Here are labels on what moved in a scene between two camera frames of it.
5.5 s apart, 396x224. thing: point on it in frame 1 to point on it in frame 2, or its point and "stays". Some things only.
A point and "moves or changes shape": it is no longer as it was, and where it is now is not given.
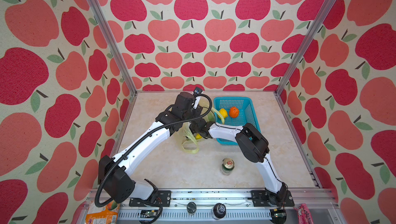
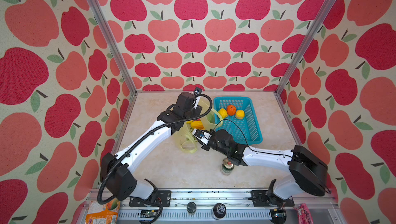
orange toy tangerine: (233, 112) moves or changes shape
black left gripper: (198, 111) stays
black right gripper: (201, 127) to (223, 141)
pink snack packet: (304, 216) stays
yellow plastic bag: (191, 145) stays
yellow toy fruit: (224, 113) stays
